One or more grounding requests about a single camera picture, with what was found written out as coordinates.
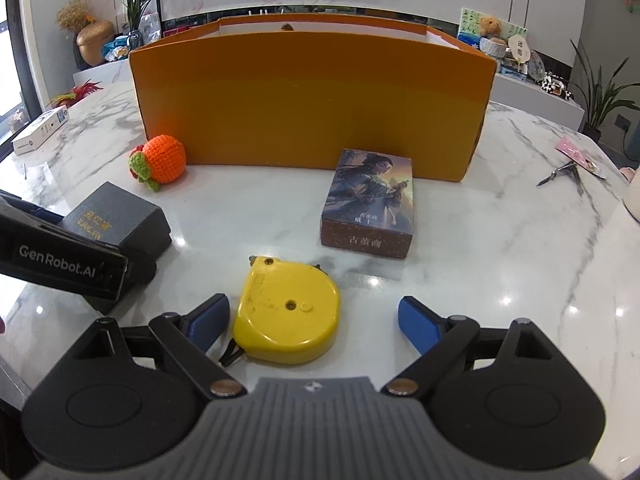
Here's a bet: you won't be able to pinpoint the round paper fan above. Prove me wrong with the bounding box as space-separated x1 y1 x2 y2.
504 34 532 69

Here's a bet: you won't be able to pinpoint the orange cardboard box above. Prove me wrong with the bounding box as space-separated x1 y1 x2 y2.
128 15 499 182

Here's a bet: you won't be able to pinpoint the dried flower bunch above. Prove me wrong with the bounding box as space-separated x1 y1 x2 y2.
55 0 97 32

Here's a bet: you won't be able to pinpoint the cow print figure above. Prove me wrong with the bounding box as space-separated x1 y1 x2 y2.
540 72 574 101

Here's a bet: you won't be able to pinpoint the small metal scissors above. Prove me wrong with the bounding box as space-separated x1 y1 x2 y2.
536 161 584 196

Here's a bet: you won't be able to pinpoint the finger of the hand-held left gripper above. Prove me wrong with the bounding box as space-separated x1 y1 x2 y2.
85 257 158 316
0 190 65 233

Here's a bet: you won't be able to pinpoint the dark grey box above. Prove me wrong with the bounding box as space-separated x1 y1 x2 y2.
62 181 173 262

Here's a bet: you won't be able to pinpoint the small teddy bear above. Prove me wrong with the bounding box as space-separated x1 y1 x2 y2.
477 15 506 44

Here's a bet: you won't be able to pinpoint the colourful feather toy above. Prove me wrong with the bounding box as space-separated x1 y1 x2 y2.
45 78 105 109

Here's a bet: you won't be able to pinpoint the yellow tape measure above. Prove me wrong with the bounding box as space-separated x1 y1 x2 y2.
219 254 342 367

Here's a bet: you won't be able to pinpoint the painted picture card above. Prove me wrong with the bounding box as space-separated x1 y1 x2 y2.
457 7 530 57

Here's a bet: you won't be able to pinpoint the crochet orange toy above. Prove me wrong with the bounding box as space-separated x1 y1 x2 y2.
128 133 189 194

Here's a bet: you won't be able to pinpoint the blue snack bag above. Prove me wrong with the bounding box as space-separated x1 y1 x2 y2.
102 35 132 62

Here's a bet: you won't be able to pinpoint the potted plant in black pot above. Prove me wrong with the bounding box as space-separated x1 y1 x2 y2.
569 39 639 142

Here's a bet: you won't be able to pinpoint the illustrated card box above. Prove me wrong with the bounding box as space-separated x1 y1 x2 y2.
319 148 415 261

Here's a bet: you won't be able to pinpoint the decorative plate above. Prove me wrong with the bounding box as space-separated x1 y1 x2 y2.
527 49 549 84

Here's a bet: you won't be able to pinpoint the gold vase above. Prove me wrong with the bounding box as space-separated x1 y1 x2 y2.
74 20 116 67

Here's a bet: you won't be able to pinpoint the pink card packet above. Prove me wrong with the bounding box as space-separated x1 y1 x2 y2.
554 135 609 180

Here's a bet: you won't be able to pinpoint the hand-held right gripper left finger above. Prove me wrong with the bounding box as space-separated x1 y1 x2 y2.
75 294 246 398

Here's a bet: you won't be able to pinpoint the small white product box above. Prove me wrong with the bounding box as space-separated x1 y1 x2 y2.
10 106 70 156

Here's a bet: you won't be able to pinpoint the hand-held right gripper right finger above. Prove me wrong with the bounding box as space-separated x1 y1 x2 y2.
381 296 553 397

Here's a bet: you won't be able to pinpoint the tall leafy potted plant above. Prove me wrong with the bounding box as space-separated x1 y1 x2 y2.
122 0 174 44

